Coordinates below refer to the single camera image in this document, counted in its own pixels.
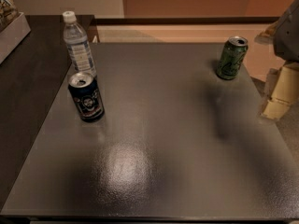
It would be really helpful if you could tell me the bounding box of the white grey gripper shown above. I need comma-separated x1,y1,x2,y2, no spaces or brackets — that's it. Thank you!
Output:
261,0,299,120

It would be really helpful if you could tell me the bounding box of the green soda can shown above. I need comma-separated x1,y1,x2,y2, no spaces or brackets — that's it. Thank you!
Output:
216,36,249,80

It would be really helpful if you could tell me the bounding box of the dark blue soda can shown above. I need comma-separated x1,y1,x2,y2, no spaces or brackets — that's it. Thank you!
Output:
68,72,105,122

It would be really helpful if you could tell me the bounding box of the clear plastic water bottle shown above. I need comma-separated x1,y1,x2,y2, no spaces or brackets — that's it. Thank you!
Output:
63,11,96,77

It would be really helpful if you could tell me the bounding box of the grey box with snacks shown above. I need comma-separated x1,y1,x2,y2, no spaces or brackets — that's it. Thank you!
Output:
0,0,31,63

